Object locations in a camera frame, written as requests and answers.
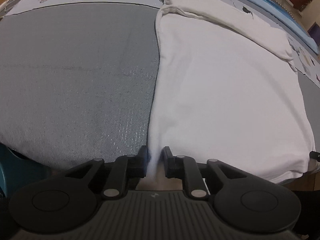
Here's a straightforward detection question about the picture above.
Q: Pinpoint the teal plastic chair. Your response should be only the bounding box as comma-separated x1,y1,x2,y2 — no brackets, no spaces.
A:
0,143,53,202

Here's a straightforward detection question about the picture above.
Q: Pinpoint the purple box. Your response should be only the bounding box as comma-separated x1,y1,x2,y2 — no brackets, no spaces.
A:
307,22,320,43

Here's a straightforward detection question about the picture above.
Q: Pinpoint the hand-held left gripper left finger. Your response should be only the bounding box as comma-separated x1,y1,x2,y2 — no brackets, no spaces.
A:
65,145,152,200

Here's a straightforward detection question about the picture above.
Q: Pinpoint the white t-shirt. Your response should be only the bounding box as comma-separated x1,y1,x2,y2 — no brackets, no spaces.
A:
146,0,316,184

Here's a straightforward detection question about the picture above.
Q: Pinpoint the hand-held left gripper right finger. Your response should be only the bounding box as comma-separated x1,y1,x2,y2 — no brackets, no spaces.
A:
162,146,242,200

